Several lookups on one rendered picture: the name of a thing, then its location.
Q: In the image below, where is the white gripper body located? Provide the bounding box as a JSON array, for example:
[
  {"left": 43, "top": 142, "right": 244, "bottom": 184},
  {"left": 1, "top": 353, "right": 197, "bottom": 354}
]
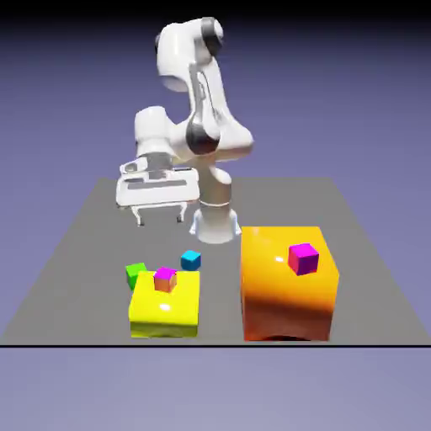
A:
[{"left": 115, "top": 168, "right": 200, "bottom": 209}]

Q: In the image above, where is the small cyan cube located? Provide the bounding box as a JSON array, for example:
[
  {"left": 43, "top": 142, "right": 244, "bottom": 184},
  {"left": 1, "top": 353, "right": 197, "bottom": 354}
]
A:
[{"left": 180, "top": 249, "right": 202, "bottom": 272}]

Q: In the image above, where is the small green cube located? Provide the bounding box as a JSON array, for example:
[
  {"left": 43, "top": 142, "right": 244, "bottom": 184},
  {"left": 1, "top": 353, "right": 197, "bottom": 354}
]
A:
[{"left": 125, "top": 262, "right": 148, "bottom": 291}]

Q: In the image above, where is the small magenta cube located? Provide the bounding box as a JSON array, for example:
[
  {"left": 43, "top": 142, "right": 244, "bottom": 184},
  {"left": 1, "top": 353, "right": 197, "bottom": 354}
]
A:
[
  {"left": 287, "top": 242, "right": 320, "bottom": 277},
  {"left": 153, "top": 266, "right": 178, "bottom": 294}
]

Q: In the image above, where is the large yellow box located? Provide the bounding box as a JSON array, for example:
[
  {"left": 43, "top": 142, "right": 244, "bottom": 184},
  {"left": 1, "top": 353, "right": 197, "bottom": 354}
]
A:
[{"left": 128, "top": 269, "right": 201, "bottom": 339}]

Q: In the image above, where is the large orange box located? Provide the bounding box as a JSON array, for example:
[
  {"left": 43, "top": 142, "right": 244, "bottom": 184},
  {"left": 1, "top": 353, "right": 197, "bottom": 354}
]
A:
[{"left": 240, "top": 226, "right": 341, "bottom": 343}]

